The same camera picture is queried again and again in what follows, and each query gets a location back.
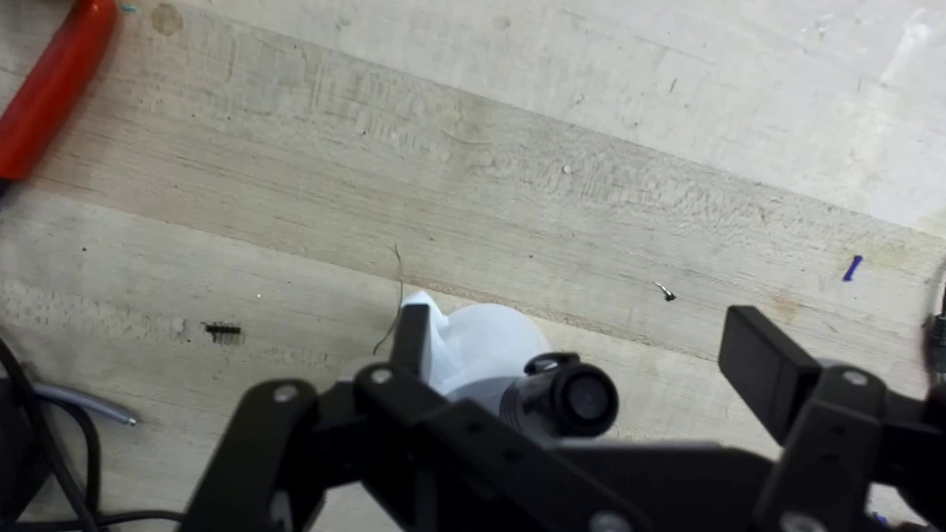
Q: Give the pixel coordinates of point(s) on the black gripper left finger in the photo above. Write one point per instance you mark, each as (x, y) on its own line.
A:
(410, 340)

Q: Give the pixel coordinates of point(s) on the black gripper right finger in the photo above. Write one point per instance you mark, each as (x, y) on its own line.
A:
(763, 360)

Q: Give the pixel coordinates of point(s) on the small black screw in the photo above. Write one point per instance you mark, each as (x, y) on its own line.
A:
(224, 331)

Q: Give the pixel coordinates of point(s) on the tiny dark screw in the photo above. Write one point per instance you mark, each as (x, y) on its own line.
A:
(666, 290)

